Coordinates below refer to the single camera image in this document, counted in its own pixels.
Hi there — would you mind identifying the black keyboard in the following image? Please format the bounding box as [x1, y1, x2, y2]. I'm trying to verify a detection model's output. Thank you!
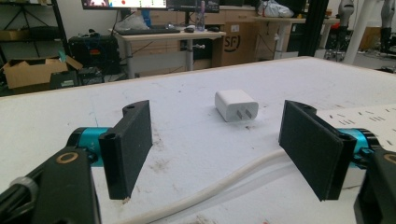
[117, 27, 181, 36]

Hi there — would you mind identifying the computer monitor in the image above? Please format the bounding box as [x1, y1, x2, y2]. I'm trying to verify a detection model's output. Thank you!
[81, 0, 168, 10]

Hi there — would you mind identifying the clear water bottle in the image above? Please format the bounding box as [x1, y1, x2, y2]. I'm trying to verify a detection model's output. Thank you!
[195, 0, 206, 32]

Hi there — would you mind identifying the white charger plug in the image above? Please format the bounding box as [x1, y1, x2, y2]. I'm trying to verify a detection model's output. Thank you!
[214, 89, 260, 123]

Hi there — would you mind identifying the white plastic bag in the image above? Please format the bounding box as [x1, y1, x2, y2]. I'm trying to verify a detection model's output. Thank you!
[257, 0, 295, 19]

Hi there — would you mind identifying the open cardboard box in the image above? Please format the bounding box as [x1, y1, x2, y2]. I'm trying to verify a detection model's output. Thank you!
[0, 55, 84, 91]

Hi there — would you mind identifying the wooden desk with white legs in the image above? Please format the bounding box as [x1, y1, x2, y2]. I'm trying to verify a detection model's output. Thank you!
[109, 28, 227, 79]

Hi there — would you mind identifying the white cable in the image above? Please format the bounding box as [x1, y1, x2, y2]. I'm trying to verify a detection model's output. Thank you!
[115, 148, 289, 224]

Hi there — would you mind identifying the wooden side table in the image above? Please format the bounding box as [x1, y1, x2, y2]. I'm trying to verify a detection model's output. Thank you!
[253, 15, 340, 61]

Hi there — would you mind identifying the white slanted pole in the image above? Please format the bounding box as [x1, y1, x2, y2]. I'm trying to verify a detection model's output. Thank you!
[343, 0, 375, 65]

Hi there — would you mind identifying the large printed cardboard box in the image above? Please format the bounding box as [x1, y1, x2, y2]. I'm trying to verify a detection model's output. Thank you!
[212, 21, 260, 68]

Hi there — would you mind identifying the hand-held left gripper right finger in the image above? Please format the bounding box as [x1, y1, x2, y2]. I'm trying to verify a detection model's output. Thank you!
[278, 99, 381, 202]

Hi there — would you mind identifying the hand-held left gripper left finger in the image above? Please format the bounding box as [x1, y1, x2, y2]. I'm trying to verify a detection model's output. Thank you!
[66, 99, 153, 201]

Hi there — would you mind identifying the black equipment case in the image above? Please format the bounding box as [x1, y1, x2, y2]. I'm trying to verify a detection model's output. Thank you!
[67, 35, 121, 76]

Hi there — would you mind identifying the black metal post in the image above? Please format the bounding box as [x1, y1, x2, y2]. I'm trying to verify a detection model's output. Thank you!
[306, 0, 330, 58]

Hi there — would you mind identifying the black metal shelf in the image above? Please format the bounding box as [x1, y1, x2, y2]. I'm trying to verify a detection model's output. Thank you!
[0, 0, 71, 63]

